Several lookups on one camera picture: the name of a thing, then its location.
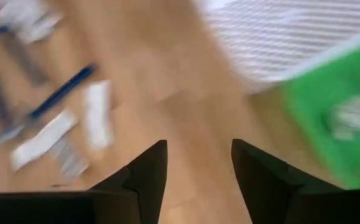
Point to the green plastic basket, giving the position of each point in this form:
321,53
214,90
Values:
310,124

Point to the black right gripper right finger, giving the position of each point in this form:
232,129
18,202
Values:
276,193

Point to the clear plastic packet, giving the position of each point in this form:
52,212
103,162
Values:
69,160

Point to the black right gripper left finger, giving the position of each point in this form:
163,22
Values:
142,186

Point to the white perforated plastic basket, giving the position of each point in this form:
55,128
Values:
276,37

